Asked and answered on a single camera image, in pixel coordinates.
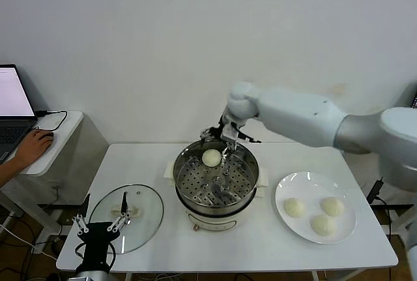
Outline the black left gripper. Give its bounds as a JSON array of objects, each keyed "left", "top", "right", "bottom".
[{"left": 72, "top": 191, "right": 132, "bottom": 274}]

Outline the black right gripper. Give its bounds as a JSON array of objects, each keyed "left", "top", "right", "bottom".
[{"left": 199, "top": 113, "right": 263, "bottom": 144}]

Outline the white steamed baozi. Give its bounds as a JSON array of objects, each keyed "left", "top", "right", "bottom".
[
  {"left": 321, "top": 197, "right": 345, "bottom": 217},
  {"left": 282, "top": 198, "right": 306, "bottom": 219},
  {"left": 311, "top": 214, "right": 336, "bottom": 235},
  {"left": 201, "top": 149, "right": 222, "bottom": 168}
]

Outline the glass lid with cream handle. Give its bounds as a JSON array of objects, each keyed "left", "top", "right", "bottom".
[{"left": 87, "top": 184, "right": 164, "bottom": 255}]

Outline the person's bare forearm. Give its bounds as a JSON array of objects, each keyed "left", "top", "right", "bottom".
[{"left": 0, "top": 156, "right": 25, "bottom": 187}]

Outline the stainless steel steamer basket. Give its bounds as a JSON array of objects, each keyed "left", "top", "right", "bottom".
[{"left": 172, "top": 139, "right": 261, "bottom": 211}]

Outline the person's bare hand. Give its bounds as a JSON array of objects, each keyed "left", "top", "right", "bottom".
[{"left": 16, "top": 130, "right": 55, "bottom": 166}]

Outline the white side table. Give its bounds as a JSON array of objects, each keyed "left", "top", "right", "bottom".
[{"left": 0, "top": 110, "right": 85, "bottom": 246}]

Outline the white round plate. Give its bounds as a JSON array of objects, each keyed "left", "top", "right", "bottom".
[{"left": 274, "top": 171, "right": 357, "bottom": 245}]

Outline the cream electric cooker base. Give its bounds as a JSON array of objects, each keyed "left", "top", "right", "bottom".
[{"left": 162, "top": 160, "right": 270, "bottom": 232}]

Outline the laptop with blank screen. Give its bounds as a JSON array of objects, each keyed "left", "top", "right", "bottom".
[{"left": 0, "top": 63, "right": 38, "bottom": 164}]

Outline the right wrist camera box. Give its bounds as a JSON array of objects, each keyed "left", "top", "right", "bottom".
[{"left": 220, "top": 123, "right": 238, "bottom": 140}]

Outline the black laptop cable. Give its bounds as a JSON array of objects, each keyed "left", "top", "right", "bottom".
[{"left": 35, "top": 110, "right": 68, "bottom": 131}]

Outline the black cable adapter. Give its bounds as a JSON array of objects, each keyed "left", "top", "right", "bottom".
[{"left": 366, "top": 179, "right": 384, "bottom": 203}]

